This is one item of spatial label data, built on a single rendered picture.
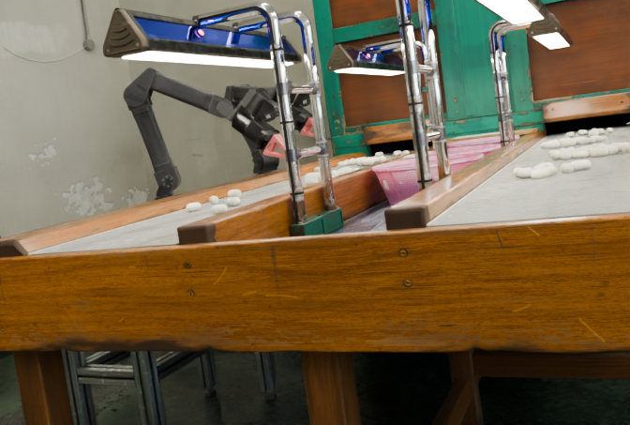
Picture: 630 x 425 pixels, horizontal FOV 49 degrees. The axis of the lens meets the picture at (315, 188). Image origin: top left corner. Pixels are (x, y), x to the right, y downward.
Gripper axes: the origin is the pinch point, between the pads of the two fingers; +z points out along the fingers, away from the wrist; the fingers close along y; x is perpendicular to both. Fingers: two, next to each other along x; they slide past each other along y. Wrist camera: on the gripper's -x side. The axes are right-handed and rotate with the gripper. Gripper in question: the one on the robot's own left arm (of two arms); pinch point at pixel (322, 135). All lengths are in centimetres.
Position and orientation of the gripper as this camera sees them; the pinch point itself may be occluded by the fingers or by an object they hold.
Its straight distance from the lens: 241.6
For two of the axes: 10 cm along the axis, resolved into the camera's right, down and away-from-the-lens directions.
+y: 3.9, -1.3, 9.1
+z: 7.8, 5.7, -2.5
